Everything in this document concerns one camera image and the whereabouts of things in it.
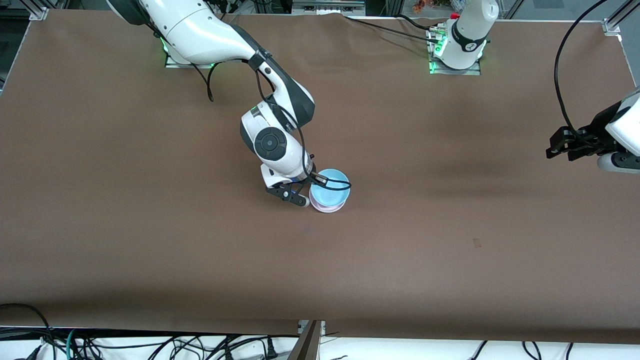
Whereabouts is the long black table cable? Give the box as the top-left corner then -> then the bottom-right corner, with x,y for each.
344,15 -> 441,45

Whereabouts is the grey network device box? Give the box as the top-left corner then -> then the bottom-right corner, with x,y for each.
292,0 -> 366,16

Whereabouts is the blue bowl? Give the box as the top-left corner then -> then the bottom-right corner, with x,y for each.
310,168 -> 351,207

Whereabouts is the pink bowl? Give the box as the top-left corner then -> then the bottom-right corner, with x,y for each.
309,190 -> 351,213

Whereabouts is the aluminium frame post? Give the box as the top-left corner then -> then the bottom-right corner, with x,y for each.
287,320 -> 327,360

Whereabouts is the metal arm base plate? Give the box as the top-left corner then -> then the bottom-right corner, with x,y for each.
428,27 -> 482,76
165,47 -> 219,69

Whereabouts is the long black floor cable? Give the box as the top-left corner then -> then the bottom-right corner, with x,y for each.
75,333 -> 301,353

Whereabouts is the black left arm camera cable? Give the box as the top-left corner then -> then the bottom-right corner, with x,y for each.
553,0 -> 608,133

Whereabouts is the black looping floor cable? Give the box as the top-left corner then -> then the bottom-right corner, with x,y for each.
0,302 -> 56,360

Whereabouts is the orange object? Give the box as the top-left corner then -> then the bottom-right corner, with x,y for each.
412,0 -> 451,13

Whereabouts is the aluminium frame profile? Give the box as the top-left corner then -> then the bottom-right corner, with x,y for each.
27,0 -> 50,21
602,0 -> 640,36

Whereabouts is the brown table cover sheet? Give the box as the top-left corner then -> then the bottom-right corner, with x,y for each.
0,9 -> 640,346

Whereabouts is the short black table cable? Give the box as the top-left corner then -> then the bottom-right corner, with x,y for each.
397,13 -> 443,32

